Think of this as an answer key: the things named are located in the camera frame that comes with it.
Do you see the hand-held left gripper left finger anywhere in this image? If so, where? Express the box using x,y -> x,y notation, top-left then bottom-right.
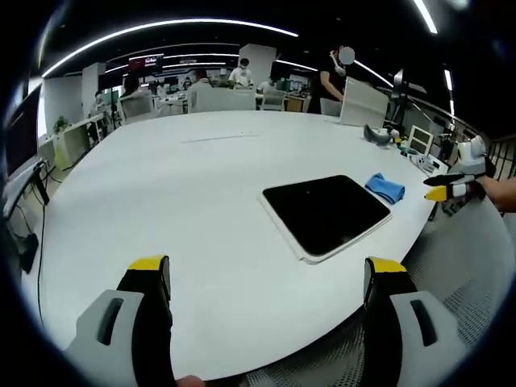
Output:
64,254 -> 177,387

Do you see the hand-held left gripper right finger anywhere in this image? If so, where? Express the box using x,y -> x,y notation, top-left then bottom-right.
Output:
362,256 -> 460,387

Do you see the blue cleaning cloth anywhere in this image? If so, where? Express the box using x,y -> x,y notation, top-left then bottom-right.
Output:
364,173 -> 406,204

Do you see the black mirror with white frame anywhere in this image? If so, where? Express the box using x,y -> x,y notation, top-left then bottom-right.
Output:
259,174 -> 393,266

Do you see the small white device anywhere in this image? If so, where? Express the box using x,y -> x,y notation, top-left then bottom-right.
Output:
409,152 -> 443,173

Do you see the white framed panel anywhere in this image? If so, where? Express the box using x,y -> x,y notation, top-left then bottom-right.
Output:
407,124 -> 435,156

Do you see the grey mesh office chair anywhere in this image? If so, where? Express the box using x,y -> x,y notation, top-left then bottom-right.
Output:
245,203 -> 515,387

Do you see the dark grey curved object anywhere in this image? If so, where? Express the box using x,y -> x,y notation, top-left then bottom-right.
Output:
363,123 -> 394,148

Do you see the white open box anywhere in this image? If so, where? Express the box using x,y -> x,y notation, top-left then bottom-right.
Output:
339,76 -> 389,130

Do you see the green potted plant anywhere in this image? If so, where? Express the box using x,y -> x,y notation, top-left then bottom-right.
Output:
53,115 -> 73,135

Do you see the dark monitor screen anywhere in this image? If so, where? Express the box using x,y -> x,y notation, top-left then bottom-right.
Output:
2,85 -> 42,179

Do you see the white office chair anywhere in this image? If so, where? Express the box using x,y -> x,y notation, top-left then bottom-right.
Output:
119,94 -> 155,123
186,85 -> 258,114

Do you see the black cable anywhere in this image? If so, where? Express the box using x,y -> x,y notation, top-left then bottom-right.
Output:
35,160 -> 52,327

